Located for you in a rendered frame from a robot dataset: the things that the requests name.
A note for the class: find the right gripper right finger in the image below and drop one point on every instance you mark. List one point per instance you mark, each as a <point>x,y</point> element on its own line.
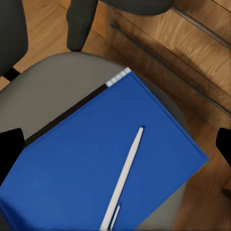
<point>223,142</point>

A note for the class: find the folder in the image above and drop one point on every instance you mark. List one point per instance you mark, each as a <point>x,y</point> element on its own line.
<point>66,174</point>

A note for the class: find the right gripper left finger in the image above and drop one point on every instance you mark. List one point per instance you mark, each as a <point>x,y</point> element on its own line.
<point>11,145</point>

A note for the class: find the pen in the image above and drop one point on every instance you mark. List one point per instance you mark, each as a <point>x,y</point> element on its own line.
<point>120,183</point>

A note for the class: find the bookcase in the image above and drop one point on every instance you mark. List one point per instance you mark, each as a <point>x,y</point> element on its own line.
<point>99,24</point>

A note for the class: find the swivel chair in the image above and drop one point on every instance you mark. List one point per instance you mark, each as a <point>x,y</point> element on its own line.
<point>51,86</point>

